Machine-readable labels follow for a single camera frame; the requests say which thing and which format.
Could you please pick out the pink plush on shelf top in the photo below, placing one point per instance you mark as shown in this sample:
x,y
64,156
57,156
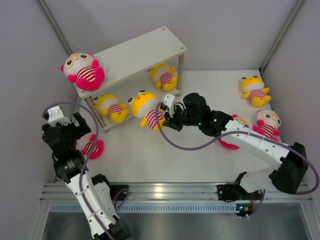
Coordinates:
x,y
84,70

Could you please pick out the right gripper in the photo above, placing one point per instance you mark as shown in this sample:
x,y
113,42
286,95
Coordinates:
x,y
171,122

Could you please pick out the white two-tier shelf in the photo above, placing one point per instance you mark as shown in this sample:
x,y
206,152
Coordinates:
x,y
126,68

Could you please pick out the small black connector board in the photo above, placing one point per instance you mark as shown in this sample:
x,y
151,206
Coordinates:
x,y
243,210

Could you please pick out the yellow plush with black eyes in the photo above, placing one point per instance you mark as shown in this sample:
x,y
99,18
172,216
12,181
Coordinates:
x,y
254,90

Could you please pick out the yellow plush striped shirt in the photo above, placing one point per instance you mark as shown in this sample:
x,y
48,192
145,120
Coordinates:
x,y
143,107

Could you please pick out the aluminium front rail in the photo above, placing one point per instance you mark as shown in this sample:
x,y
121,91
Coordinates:
x,y
150,192

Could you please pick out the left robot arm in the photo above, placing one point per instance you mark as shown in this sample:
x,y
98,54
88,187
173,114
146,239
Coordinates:
x,y
93,193

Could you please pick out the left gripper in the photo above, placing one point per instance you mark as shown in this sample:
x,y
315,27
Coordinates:
x,y
80,130

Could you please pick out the yellow plush shelf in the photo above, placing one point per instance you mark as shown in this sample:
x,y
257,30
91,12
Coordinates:
x,y
108,105
163,77

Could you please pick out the pink plush near left arm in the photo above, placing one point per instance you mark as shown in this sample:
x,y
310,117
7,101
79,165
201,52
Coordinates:
x,y
95,145

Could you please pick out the yellow plush lower shelf right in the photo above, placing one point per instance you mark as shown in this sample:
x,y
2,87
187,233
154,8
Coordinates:
x,y
163,77

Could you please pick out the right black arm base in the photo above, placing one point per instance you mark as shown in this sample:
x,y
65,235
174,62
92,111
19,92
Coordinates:
x,y
232,192

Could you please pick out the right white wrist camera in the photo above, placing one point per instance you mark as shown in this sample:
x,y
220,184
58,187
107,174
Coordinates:
x,y
167,103

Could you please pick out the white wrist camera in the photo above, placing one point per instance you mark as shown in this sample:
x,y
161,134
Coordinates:
x,y
55,115
167,103

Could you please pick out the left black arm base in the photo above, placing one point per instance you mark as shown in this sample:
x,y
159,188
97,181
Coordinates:
x,y
118,192

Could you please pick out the yellow plush lower shelf left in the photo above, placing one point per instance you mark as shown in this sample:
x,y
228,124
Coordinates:
x,y
108,105

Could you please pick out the pink plush far right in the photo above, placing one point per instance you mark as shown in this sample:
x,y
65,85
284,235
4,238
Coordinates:
x,y
268,123

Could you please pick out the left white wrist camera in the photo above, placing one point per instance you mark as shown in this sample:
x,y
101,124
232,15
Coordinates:
x,y
55,115

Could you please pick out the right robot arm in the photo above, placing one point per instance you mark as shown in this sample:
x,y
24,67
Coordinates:
x,y
286,164

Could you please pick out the pink plush with yellow glasses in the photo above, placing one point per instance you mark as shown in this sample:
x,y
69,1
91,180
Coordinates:
x,y
235,125

